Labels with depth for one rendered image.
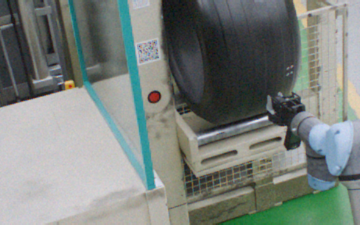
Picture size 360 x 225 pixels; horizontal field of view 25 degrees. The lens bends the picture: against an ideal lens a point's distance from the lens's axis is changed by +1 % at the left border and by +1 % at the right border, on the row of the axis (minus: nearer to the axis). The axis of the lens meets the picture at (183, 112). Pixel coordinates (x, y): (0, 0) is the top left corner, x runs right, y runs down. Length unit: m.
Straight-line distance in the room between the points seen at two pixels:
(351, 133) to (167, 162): 0.96
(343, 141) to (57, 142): 0.68
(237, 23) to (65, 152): 0.68
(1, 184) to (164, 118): 0.84
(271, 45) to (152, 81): 0.39
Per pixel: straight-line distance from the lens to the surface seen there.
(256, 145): 2.66
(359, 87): 4.63
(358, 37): 5.20
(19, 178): 1.86
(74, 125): 2.01
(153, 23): 2.40
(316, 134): 2.16
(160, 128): 2.56
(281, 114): 2.33
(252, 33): 2.32
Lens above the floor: 2.28
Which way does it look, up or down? 31 degrees down
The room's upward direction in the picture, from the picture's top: 7 degrees counter-clockwise
